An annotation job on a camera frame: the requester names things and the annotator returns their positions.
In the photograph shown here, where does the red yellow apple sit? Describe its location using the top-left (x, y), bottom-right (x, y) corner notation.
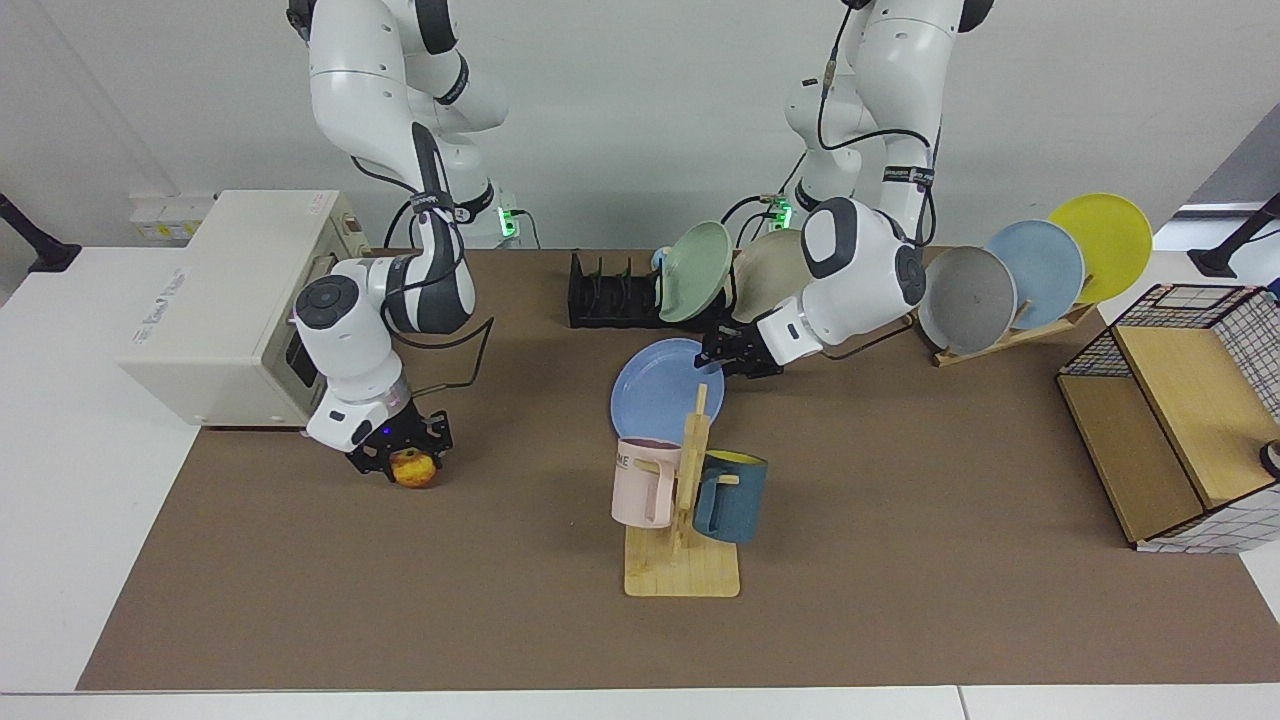
top-left (390, 447), bottom-right (441, 489)

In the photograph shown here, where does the green plate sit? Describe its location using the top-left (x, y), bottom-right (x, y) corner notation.
top-left (657, 221), bottom-right (734, 324)

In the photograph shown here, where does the beige plate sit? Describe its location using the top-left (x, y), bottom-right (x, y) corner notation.
top-left (728, 229), bottom-right (813, 324)

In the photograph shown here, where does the black dish rack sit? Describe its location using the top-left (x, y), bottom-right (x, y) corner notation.
top-left (567, 250), bottom-right (737, 332)

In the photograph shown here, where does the grey plate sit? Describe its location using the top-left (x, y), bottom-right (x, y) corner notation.
top-left (917, 246), bottom-right (1018, 355)

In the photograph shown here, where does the wooden plate rack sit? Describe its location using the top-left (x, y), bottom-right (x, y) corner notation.
top-left (905, 299), bottom-right (1097, 369)

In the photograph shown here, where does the light blue plate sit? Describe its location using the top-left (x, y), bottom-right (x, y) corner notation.
top-left (985, 220), bottom-right (1086, 332)

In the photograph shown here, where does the yellow plate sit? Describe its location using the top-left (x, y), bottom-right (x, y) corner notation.
top-left (1048, 193), bottom-right (1154, 305)

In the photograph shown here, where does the dark blue cup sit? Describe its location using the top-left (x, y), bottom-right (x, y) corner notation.
top-left (692, 451), bottom-right (769, 546)

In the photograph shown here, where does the pink cup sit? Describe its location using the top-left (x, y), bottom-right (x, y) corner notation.
top-left (611, 438), bottom-right (684, 530)

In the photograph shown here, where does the wooden cup stand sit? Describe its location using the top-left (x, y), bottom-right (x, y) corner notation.
top-left (624, 384), bottom-right (742, 599)

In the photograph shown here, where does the pale toaster oven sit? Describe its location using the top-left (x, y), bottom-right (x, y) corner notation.
top-left (115, 189), bottom-right (372, 434)

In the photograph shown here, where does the brown table cloth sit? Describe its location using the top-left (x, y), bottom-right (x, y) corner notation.
top-left (77, 247), bottom-right (1280, 692)

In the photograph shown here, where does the black stand foot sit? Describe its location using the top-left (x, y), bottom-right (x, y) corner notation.
top-left (0, 192), bottom-right (84, 274)
top-left (1187, 192), bottom-right (1280, 280)

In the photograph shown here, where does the white wall socket strip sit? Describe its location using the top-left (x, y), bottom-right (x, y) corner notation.
top-left (129, 194), bottom-right (218, 242)

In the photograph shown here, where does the wire basket with wooden floor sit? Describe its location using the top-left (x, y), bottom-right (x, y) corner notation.
top-left (1057, 284), bottom-right (1280, 555)

